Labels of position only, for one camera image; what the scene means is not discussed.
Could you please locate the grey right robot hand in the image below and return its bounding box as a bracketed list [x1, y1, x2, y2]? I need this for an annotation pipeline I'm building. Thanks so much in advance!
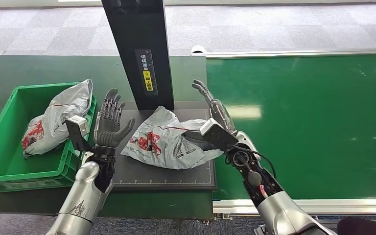
[191, 79, 238, 134]

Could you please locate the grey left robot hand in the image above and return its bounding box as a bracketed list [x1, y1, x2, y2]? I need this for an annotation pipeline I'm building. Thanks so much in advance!
[94, 88, 137, 149]

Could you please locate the grey package with red print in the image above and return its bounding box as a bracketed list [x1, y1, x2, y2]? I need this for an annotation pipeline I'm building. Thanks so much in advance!
[21, 78, 94, 159]
[120, 105, 225, 170]

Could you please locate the white conveyor end cap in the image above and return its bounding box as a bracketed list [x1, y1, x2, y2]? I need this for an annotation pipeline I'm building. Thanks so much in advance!
[190, 44, 209, 55]

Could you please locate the green conveyor belt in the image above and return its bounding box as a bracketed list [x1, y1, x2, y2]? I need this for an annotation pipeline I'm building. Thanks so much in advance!
[205, 53, 376, 201]

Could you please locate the black yellow column label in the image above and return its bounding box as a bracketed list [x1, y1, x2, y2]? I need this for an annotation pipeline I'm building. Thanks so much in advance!
[134, 48, 159, 96]

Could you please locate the dark green table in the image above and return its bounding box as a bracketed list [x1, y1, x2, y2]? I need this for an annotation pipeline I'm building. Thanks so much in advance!
[0, 54, 214, 221]

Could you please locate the black scanner column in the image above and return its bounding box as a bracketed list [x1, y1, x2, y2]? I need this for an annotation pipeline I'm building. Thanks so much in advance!
[101, 0, 175, 112]

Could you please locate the green plastic crate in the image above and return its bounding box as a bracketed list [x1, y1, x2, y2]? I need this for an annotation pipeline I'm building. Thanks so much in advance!
[0, 81, 98, 193]

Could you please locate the black rounded object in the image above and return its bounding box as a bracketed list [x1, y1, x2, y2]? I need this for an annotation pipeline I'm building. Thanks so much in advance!
[336, 216, 376, 235]

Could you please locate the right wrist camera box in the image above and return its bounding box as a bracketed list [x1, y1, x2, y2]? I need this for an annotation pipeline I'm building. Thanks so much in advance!
[199, 117, 239, 152]

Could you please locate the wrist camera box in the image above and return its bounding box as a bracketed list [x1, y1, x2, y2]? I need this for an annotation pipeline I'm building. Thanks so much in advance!
[65, 115, 92, 153]
[199, 117, 239, 152]

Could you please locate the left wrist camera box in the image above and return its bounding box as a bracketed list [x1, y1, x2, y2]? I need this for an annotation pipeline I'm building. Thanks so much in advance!
[65, 115, 92, 153]

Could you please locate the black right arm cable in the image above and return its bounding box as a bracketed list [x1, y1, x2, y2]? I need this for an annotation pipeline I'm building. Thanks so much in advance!
[228, 143, 278, 180]

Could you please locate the black scanner base plate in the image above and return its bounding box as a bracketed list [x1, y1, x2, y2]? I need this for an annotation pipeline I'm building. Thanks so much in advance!
[110, 100, 217, 191]

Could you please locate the aluminium conveyor side rail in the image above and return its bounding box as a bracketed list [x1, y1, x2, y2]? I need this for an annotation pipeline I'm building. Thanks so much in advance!
[191, 48, 376, 59]
[212, 198, 376, 215]

